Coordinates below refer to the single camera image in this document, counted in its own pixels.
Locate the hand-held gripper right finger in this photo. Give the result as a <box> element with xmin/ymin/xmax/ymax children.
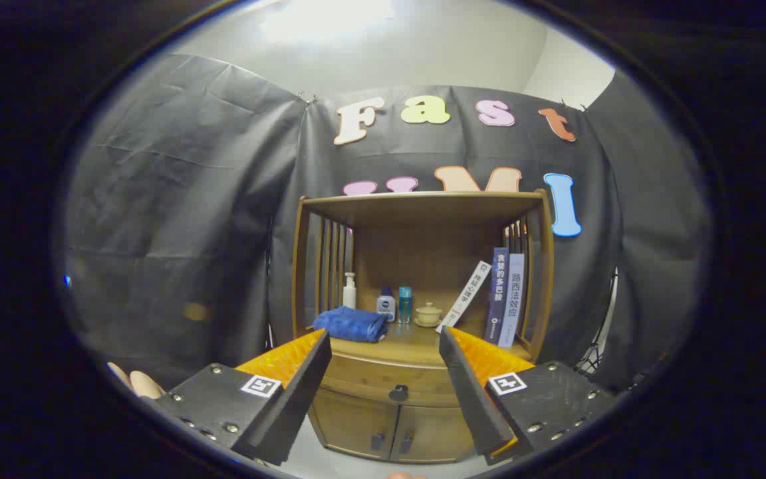
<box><xmin>438</xmin><ymin>326</ymin><xmax>623</xmax><ymax>466</ymax></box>

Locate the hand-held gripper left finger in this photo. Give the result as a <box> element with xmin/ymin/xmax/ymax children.
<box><xmin>155</xmin><ymin>328</ymin><xmax>332</xmax><ymax>466</ymax></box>

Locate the wooden countertop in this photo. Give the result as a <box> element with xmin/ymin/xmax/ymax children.
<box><xmin>310</xmin><ymin>319</ymin><xmax>533</xmax><ymax>367</ymax></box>

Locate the wooden cabinet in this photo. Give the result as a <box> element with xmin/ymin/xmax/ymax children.
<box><xmin>291</xmin><ymin>190</ymin><xmax>555</xmax><ymax>464</ymax></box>

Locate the beige lidded teacup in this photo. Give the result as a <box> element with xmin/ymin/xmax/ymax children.
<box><xmin>414</xmin><ymin>302</ymin><xmax>444</xmax><ymax>328</ymax></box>

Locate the blue folded towel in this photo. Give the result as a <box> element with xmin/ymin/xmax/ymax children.
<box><xmin>312</xmin><ymin>306</ymin><xmax>389</xmax><ymax>343</ymax></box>

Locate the white book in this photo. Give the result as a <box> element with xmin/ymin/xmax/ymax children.
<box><xmin>436</xmin><ymin>260</ymin><xmax>492</xmax><ymax>333</ymax></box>

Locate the lavender book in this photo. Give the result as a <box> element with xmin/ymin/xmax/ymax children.
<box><xmin>497</xmin><ymin>253</ymin><xmax>525</xmax><ymax>349</ymax></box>

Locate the dark blue book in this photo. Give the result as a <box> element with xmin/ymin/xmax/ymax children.
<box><xmin>484</xmin><ymin>247</ymin><xmax>510</xmax><ymax>343</ymax></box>

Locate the white bottle with blue cap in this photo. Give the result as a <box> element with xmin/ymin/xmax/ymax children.
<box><xmin>376</xmin><ymin>287</ymin><xmax>397</xmax><ymax>323</ymax></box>

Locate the black wire rack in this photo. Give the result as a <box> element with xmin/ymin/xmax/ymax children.
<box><xmin>574</xmin><ymin>266</ymin><xmax>618</xmax><ymax>377</ymax></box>

